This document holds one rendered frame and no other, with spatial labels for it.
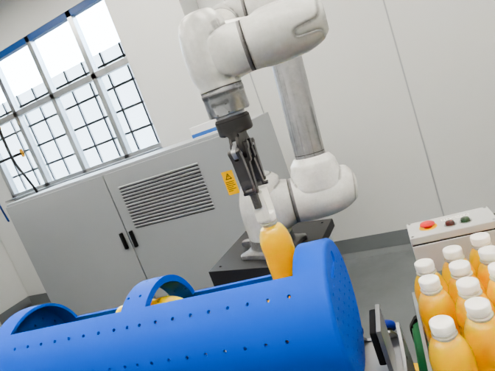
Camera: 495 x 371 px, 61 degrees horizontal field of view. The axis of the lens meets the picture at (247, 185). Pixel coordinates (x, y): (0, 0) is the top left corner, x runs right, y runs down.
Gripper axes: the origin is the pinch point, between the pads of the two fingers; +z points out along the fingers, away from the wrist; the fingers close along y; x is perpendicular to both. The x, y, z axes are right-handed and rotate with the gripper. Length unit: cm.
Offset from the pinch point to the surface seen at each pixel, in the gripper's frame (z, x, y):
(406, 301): 135, 13, -175
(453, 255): 22.7, 34.8, -5.0
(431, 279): 22.2, 29.1, 4.3
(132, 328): 14.8, -31.3, 16.4
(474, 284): 22.0, 35.8, 9.1
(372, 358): 40.3, 12.9, 1.8
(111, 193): 7, -150, -155
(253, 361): 23.8, -5.5, 20.0
